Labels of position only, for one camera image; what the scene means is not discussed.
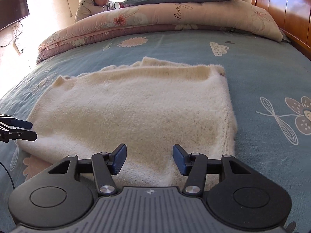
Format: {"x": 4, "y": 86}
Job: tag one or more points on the orange wooden headboard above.
{"x": 293, "y": 18}

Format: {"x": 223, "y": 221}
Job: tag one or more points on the white red cylindrical can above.
{"x": 118, "y": 5}

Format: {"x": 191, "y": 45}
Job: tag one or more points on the cream knit sweater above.
{"x": 149, "y": 106}

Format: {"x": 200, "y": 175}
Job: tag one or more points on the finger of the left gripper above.
{"x": 22, "y": 124}
{"x": 23, "y": 135}

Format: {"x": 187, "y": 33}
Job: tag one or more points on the black wall television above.
{"x": 12, "y": 11}

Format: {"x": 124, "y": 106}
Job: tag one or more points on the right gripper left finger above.
{"x": 105, "y": 165}

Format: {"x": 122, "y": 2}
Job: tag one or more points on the white wall power socket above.
{"x": 18, "y": 46}

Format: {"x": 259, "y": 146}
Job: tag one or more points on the person in beige jacket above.
{"x": 88, "y": 8}

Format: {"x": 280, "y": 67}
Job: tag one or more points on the pink floral quilt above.
{"x": 129, "y": 17}

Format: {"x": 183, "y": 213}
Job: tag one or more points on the blue floral bed sheet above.
{"x": 267, "y": 82}

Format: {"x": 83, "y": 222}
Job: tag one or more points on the cream floral pillow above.
{"x": 234, "y": 14}

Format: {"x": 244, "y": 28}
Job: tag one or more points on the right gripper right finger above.
{"x": 194, "y": 167}

